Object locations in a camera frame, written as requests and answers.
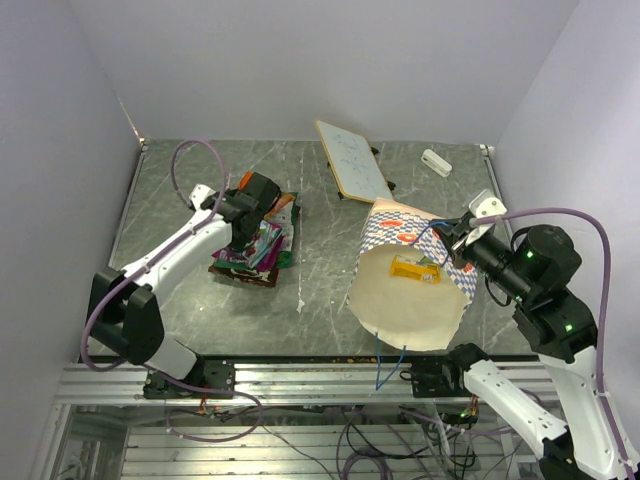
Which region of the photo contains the blue checkered paper bag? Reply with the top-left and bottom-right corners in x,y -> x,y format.
347,199 -> 478,355

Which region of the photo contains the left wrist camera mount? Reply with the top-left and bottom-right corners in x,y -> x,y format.
189,184 -> 215,211

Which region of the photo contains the orange snack packet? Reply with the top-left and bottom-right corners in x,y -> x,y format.
237,171 -> 297,218

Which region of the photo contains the green snack packet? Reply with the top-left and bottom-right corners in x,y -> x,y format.
266,192 -> 300,264

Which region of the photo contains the brown Kettle chips bag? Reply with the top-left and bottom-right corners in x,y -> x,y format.
208,265 -> 279,288

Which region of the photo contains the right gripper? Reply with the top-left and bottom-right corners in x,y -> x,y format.
429,214 -> 534,303

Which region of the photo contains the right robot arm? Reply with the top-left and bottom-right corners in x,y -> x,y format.
424,213 -> 639,479

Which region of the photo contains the yellow snack packet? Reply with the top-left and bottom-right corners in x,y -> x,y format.
390,255 -> 441,284

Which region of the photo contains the purple candy bag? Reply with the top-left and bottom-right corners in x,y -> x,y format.
213,247 -> 292,272

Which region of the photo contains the small yellow-framed whiteboard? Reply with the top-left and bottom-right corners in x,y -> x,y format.
315,120 -> 393,203

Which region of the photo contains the white eraser block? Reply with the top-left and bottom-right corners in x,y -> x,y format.
421,149 -> 452,178

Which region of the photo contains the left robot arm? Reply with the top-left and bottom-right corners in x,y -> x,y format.
81,172 -> 281,399

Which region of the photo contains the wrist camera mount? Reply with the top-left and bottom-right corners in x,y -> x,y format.
189,184 -> 215,211
461,189 -> 507,247

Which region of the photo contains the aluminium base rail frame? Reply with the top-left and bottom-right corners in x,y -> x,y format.
32,357 -> 542,479

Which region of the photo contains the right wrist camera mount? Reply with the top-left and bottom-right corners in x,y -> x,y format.
461,189 -> 507,247

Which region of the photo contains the teal Fox's candy bag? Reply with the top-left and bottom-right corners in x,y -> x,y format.
243,221 -> 282,268

